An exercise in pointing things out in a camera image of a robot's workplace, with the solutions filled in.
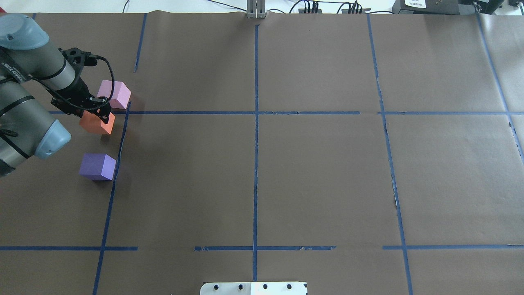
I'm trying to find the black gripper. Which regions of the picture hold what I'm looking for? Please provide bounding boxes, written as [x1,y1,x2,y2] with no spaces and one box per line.
[51,78,111,125]

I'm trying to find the orange foam cube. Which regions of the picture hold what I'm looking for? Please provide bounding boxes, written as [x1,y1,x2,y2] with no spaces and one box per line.
[79,111,115,135]

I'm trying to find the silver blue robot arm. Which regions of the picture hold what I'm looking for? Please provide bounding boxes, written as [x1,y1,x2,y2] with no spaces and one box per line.
[0,14,113,177]

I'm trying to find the pink foam cube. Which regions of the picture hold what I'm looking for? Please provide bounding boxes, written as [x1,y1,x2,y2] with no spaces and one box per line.
[97,80,131,109]

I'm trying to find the purple foam cube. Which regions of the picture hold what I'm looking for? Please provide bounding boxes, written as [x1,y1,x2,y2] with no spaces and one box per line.
[79,153,116,181]

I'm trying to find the black power strip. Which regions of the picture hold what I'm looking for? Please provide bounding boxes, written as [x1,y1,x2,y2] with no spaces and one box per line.
[299,5,323,14]

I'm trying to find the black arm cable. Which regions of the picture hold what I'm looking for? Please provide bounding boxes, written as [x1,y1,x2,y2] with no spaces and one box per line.
[29,57,115,112]

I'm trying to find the aluminium frame post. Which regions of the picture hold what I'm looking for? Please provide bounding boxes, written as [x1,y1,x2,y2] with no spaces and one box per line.
[246,0,267,19]

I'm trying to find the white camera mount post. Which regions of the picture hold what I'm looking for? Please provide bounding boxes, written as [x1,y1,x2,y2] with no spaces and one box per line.
[200,281,308,295]

